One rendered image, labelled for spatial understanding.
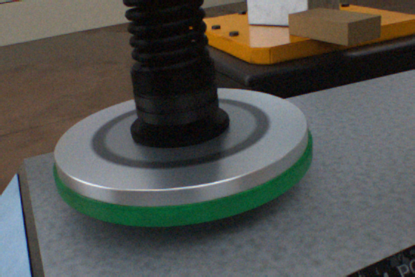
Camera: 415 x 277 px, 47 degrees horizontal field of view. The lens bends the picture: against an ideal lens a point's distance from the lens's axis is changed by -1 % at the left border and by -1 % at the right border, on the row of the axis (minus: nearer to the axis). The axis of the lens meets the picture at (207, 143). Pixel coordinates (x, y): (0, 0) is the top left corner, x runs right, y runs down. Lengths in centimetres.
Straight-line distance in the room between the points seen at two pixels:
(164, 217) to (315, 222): 12
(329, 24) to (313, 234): 80
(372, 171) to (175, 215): 20
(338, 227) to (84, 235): 20
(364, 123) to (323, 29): 60
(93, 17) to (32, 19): 76
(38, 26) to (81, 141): 609
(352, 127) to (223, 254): 25
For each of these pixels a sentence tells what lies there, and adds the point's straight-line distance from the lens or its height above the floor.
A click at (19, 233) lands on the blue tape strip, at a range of 46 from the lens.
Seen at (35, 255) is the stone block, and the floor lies 82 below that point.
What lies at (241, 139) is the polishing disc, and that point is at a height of 88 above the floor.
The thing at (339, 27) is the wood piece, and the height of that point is 82.
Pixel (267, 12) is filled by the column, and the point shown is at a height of 82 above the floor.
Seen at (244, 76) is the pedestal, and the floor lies 74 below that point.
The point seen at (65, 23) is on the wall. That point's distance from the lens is 656.
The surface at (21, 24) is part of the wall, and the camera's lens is 647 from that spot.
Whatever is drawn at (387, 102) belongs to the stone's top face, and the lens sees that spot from 62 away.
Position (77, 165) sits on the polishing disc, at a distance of 38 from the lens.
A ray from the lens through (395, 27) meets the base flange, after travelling 131.
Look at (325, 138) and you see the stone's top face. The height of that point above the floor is 83.
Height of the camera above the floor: 104
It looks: 24 degrees down
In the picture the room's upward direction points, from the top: 6 degrees counter-clockwise
